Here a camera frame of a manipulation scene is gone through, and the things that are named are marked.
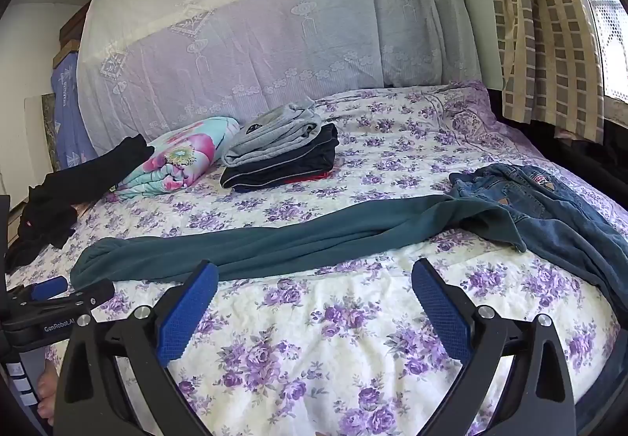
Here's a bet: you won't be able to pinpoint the beige checkered curtain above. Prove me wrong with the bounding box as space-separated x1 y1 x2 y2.
481 0 606 143

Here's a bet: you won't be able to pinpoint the floral folded blanket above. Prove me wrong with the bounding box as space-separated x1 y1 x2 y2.
109 117 241 201

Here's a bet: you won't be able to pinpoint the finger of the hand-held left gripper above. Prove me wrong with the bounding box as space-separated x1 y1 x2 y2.
5 275 68 305
10 280 116 319

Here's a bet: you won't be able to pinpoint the blue jeans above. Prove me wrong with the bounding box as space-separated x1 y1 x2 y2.
449 162 628 314

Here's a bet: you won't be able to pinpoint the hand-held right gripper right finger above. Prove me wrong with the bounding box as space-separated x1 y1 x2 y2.
411 258 577 436

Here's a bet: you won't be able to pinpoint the red folded garment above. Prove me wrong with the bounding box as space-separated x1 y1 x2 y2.
282 171 329 184

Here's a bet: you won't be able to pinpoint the brown box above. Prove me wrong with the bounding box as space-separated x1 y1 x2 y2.
58 2 93 65

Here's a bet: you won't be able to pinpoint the black garment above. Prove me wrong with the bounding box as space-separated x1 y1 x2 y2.
5 134 155 270

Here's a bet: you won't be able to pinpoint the teal pants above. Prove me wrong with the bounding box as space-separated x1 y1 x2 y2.
70 195 528 286

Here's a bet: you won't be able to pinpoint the blue patterned bag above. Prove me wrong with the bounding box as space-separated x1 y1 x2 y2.
50 51 99 170

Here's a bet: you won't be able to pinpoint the window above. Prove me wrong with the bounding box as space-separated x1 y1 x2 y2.
554 0 628 104

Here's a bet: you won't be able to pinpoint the black window ledge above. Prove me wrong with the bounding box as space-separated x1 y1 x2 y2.
486 85 628 206

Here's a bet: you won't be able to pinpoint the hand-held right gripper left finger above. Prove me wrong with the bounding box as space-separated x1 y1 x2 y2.
53 261 219 436

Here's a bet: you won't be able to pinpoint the grey folded pants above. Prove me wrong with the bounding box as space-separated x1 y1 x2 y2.
221 101 322 168

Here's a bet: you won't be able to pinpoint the stack of folded clothes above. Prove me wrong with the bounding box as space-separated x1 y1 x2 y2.
219 122 340 194

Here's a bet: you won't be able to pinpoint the white lace curtain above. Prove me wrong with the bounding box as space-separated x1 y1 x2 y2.
365 0 484 89

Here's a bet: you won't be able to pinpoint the floral quilted bedspread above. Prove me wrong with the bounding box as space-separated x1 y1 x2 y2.
10 80 628 436

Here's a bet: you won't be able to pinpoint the white lace cover cloth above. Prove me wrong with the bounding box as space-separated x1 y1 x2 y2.
77 0 393 157

